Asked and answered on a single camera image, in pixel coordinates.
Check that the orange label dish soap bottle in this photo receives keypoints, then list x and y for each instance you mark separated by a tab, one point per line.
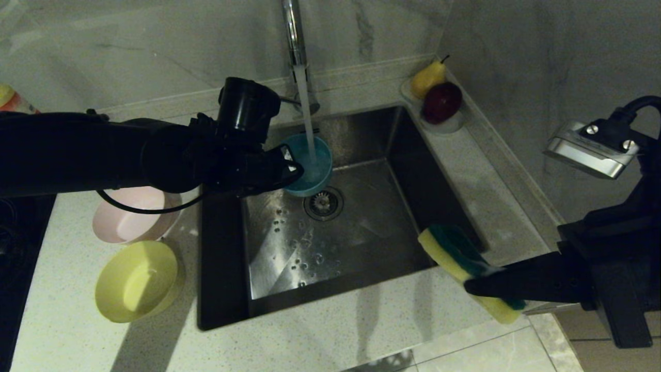
13	102

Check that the blue plastic bowl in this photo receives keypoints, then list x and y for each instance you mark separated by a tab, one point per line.
317	173

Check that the black induction cooktop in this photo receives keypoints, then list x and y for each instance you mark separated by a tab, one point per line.
15	248

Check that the clear running water stream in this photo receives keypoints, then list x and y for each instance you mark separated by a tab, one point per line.
308	119

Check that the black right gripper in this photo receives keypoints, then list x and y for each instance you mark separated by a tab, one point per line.
625	263

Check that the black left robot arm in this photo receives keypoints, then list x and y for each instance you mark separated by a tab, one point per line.
77	152

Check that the small white dish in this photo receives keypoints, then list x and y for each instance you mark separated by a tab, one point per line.
446	127

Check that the yellow pear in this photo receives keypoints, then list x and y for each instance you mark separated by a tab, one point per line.
426	82

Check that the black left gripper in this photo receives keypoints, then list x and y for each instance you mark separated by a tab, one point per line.
242	168

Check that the round metal drain strainer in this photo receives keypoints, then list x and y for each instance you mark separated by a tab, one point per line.
325	205

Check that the stainless steel sink basin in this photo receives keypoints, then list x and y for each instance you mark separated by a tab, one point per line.
361	243

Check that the yellow plastic bowl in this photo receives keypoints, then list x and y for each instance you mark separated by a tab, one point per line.
137	281

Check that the chrome faucet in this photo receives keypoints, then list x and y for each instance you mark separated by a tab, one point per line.
294	31

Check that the pink plastic bowl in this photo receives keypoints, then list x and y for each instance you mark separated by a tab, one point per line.
129	219

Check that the green and yellow sponge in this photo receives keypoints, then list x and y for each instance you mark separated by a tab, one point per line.
452	250

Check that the dark red apple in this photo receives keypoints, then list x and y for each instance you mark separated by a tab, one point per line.
442	103

